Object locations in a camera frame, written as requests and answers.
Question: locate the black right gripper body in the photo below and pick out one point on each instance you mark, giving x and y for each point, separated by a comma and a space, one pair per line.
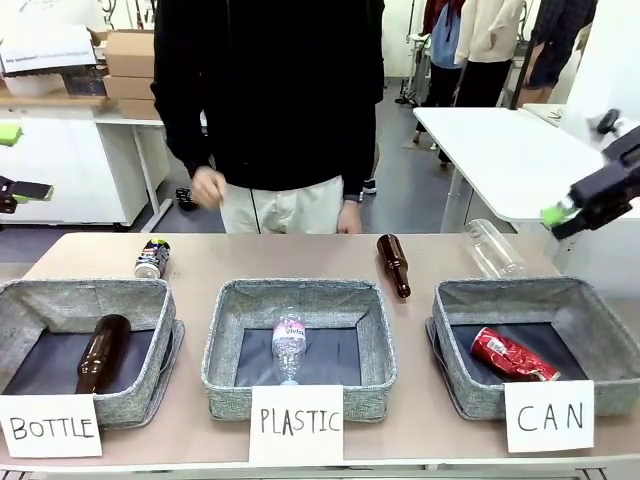
612, 182

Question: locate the green-tipped right gripper finger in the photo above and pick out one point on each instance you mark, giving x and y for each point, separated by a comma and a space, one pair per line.
582, 223
556, 214

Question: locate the green-tipped left gripper finger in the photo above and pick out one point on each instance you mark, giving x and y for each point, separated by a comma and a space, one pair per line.
10, 136
27, 191

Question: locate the person left forearm black sleeve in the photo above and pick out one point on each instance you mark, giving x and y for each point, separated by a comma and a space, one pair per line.
362, 150

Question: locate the person right forearm black sleeve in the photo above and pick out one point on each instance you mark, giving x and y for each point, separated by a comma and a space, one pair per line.
187, 135

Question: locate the grey fabric basket can label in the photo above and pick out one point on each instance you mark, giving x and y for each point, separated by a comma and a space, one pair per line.
515, 300

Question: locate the grey fabric basket bottle label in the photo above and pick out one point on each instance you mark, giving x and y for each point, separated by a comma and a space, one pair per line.
45, 302

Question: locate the blue white drink can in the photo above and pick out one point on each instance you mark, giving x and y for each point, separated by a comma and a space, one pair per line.
152, 257

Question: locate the crushed red can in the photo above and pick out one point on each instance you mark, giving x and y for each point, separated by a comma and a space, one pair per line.
512, 355

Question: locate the paper sign CAN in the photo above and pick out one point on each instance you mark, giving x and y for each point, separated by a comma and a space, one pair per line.
549, 415

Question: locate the grey fabric basket plastic label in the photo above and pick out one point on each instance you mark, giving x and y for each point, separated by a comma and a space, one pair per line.
300, 295

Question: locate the person right hand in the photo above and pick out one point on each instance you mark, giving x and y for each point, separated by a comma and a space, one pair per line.
207, 187

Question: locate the person left hand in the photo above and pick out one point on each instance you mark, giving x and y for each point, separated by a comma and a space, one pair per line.
349, 217

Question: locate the white cabinet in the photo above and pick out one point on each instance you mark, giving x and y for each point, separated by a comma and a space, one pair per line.
65, 160

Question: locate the clear plastic bottle without label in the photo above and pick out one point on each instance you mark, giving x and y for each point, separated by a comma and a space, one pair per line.
492, 250

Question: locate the white side table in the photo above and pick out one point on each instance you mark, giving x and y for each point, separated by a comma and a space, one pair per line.
500, 155

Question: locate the white printed box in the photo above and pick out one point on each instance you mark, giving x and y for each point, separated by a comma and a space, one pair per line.
45, 50

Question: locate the dark crate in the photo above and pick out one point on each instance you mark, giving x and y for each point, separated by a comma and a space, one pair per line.
86, 81

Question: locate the white desk with legs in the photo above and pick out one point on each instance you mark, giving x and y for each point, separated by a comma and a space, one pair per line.
145, 145

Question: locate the flat cardboard box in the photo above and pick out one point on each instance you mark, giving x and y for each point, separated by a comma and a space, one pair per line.
129, 87
140, 108

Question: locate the large cardboard box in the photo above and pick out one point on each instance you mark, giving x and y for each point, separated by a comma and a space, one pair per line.
130, 52

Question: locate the bystander in dark clothes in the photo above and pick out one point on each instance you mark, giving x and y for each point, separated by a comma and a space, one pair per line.
560, 40

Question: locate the black object on floor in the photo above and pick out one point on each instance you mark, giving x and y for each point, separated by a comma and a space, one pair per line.
186, 199

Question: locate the large brown glass bottle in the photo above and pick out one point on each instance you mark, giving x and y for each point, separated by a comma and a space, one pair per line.
102, 352

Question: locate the bystander in white sweater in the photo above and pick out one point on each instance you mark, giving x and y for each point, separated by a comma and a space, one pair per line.
487, 45

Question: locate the bystander in blue top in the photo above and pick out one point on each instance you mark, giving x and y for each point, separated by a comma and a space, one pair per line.
442, 45

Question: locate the paper sign BOTTLE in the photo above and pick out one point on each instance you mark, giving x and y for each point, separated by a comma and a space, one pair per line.
50, 425

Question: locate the person beige trousers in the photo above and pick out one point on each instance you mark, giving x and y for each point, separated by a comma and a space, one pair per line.
285, 210

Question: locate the person torso black sweater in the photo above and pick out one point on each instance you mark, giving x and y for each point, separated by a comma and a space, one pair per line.
270, 90

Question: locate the plastic bottle with pink label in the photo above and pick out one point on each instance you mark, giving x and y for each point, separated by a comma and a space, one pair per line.
289, 345

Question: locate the paper sign PLASTIC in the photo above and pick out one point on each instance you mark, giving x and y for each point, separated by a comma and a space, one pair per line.
297, 422

